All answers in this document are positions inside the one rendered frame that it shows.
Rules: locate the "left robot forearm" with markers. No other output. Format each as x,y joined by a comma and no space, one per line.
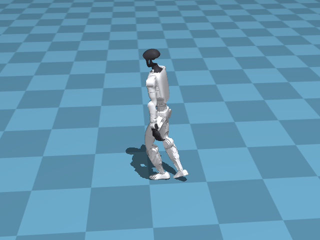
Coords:
152,114

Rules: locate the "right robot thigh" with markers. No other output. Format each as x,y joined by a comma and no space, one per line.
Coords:
164,131

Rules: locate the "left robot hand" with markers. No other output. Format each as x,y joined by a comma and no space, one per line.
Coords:
156,134

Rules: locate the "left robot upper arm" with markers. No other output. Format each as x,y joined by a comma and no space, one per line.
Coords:
151,84

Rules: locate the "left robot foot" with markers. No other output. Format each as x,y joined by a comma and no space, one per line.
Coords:
158,176

